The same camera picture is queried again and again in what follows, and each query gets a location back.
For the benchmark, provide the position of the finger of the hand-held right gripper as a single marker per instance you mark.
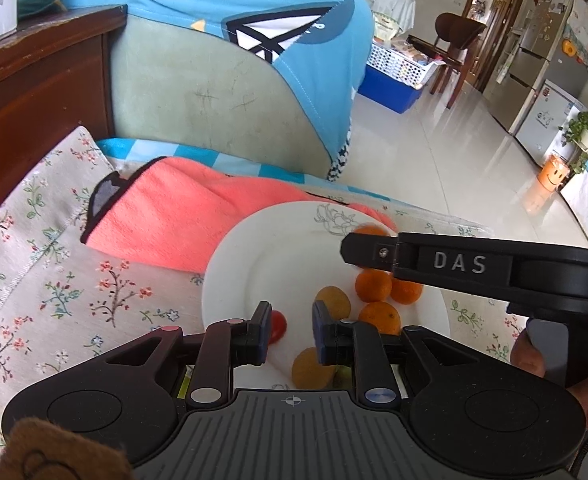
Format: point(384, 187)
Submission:
point(368, 252)

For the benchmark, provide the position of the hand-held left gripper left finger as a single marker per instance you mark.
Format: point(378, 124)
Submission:
point(265, 332)

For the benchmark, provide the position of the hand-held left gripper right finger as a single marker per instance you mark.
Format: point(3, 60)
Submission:
point(321, 332)

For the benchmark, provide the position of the red cherry tomato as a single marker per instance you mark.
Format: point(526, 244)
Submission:
point(278, 327)

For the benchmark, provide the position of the orange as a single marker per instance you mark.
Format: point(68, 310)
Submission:
point(407, 291)
point(372, 284)
point(379, 317)
point(371, 230)

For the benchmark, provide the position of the brown round fruit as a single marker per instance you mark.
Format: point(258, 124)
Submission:
point(306, 370)
point(336, 300)

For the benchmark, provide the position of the green jujube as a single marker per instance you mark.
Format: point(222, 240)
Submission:
point(343, 376)
point(185, 382)

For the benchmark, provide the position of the white plate with rose drawing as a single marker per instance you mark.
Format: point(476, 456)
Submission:
point(274, 250)

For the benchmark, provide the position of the person's right hand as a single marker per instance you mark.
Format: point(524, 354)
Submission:
point(526, 355)

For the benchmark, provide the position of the orange smiley container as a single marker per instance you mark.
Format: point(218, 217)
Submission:
point(553, 175)

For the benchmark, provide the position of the pink towel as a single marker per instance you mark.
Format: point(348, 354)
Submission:
point(174, 210)

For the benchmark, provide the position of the small white cabinet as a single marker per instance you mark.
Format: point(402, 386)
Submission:
point(548, 120)

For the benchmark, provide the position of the blue storage box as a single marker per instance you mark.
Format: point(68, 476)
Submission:
point(388, 91)

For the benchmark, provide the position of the white lattice basket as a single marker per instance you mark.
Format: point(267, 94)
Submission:
point(398, 62)

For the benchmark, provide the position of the silver refrigerator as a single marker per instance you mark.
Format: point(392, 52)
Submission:
point(528, 60)

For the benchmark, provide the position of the blue checked cloth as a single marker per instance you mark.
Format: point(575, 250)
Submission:
point(139, 149)

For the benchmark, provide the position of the floral cloth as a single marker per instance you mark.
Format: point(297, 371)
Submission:
point(49, 270)

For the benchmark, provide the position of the wooden chair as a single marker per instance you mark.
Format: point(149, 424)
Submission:
point(456, 35)

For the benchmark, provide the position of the green chair back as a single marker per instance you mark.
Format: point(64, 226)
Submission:
point(184, 95)

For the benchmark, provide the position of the brown plush cloth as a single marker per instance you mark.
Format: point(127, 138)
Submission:
point(49, 452)

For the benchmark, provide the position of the table with white cloth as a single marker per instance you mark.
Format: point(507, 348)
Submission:
point(388, 5)

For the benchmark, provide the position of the dark wooden headboard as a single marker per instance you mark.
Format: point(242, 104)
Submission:
point(34, 85)

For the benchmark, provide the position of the wooden door frame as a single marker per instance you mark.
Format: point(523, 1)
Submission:
point(516, 20)

